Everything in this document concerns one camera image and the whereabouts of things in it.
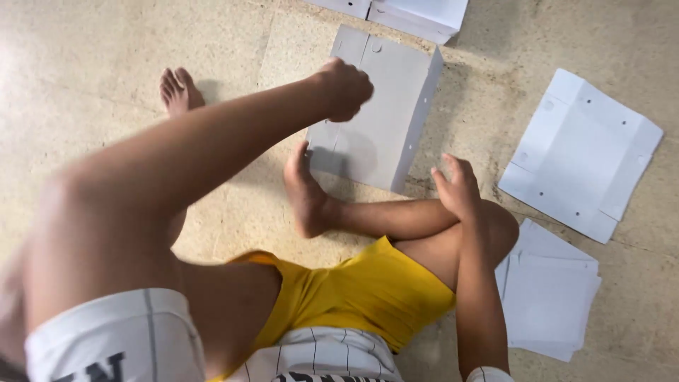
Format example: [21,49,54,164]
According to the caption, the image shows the person's left hand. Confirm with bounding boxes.
[313,57,375,124]

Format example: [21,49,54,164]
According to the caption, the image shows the person's right hand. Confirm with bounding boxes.
[431,153,482,221]

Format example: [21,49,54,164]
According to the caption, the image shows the folded white cardboard box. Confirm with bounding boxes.
[305,24,444,194]

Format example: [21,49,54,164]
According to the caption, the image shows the small white cardboard box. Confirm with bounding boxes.
[302,0,372,20]

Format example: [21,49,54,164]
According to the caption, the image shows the large white cardboard box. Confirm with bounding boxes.
[367,0,470,45]

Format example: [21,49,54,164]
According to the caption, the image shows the person's right foot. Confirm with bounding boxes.
[283,140,340,239]

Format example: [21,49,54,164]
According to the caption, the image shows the person's foot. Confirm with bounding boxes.
[283,140,340,239]
[159,67,206,118]

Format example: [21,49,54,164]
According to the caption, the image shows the person's right leg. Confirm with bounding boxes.
[329,197,521,294]

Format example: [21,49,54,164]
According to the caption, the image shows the person's leg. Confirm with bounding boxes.
[167,207,283,380]
[329,197,521,294]

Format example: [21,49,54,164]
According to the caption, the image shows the person's left foot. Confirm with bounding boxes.
[159,67,206,118]

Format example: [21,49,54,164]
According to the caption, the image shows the yellow shorts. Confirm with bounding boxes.
[209,236,457,382]

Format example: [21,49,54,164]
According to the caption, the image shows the flat white box blank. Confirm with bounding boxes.
[498,68,664,245]

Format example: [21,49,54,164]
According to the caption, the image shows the person's left leg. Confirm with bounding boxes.
[167,207,283,380]

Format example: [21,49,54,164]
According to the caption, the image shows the stack of white cardboard sheets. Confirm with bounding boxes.
[494,218,603,363]

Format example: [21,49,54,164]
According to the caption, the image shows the white striped shirt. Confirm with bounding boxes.
[24,288,514,382]

